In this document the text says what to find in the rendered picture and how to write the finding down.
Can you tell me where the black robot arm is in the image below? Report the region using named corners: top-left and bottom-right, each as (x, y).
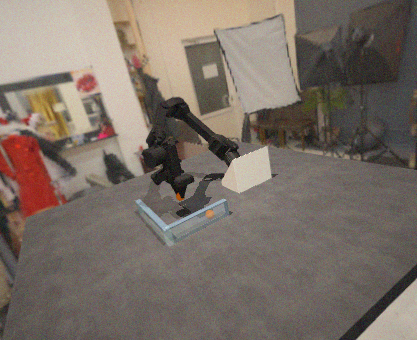
top-left (142, 97), bottom-right (241, 185)

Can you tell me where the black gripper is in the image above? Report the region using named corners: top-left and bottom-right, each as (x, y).
top-left (162, 157), bottom-right (194, 198)

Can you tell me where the orange ball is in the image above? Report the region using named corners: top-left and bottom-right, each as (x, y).
top-left (176, 192), bottom-right (185, 201)

